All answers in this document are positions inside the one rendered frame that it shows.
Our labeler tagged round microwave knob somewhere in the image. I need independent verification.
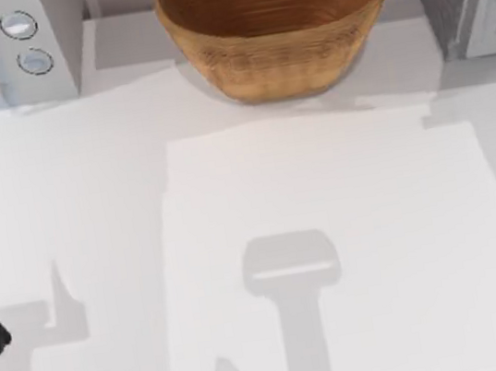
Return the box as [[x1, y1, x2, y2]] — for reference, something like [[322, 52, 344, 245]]
[[0, 7, 41, 44], [14, 44, 56, 78]]

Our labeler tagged brown woven basket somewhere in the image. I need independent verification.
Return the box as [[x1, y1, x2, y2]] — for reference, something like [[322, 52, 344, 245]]
[[153, 0, 406, 118]]

